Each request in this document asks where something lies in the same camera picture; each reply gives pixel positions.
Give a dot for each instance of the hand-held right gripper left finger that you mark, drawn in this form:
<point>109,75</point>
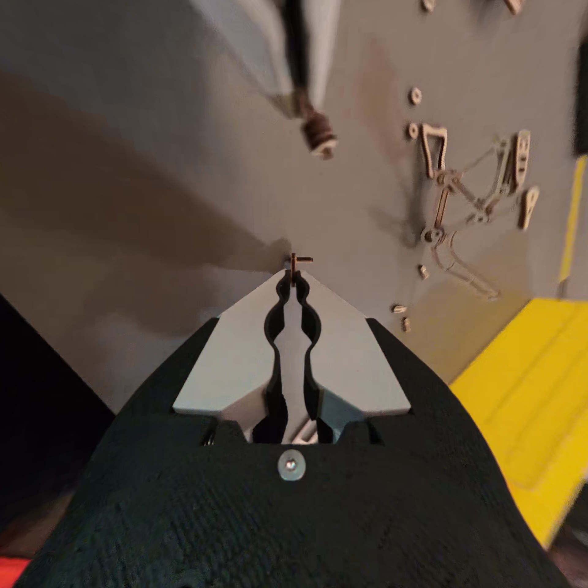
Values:
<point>220,367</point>

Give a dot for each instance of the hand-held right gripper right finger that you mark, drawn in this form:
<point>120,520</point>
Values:
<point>358,367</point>

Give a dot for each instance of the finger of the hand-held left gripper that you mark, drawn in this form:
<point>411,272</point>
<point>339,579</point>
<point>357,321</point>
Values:
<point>321,46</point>
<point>257,36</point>

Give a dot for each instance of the wooden axle with gear discs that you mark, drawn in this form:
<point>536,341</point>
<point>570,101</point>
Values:
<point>317,133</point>

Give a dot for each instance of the small wooden link piece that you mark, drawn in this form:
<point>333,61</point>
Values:
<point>294,266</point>

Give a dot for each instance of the wooden crossbow model assembly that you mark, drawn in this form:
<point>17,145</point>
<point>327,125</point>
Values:
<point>431,235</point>

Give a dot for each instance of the laser-cut wooden parts sheet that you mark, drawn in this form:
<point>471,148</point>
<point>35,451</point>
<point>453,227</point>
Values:
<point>514,4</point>

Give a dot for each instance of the small slotted wooden peg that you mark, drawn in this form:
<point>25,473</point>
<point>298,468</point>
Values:
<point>405,324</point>
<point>423,272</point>
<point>398,308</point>

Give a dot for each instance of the black flat object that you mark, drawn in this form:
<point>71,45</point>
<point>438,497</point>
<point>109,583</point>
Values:
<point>582,92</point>

